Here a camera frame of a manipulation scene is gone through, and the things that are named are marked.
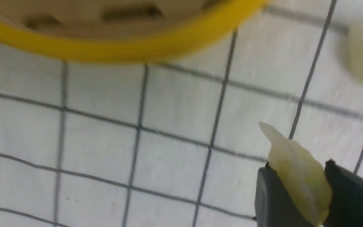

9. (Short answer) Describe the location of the yellow rimmed bamboo steamer tray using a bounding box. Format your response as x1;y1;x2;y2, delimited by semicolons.
0;0;267;63

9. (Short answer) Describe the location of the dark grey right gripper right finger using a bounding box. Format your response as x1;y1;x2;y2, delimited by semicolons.
324;160;363;227

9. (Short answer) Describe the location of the white grid tablecloth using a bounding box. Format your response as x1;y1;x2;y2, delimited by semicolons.
0;0;363;227

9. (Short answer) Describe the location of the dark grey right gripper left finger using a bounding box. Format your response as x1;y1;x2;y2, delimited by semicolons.
255;163;311;227

